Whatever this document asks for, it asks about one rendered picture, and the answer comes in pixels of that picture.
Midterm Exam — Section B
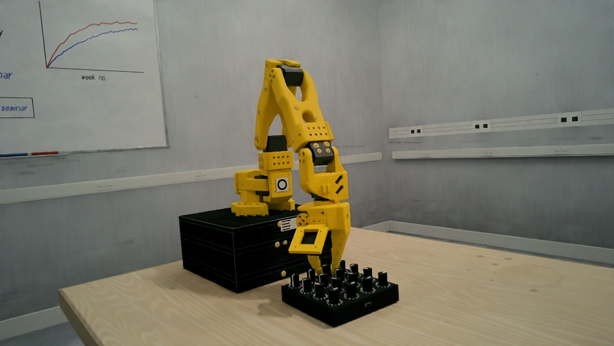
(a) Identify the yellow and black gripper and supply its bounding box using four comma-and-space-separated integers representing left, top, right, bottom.
288, 200, 351, 275

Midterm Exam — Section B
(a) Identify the black control panel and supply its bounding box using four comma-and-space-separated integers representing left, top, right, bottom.
281, 260, 399, 327

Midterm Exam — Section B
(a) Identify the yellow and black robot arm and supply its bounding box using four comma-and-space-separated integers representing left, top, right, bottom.
231, 59, 348, 216

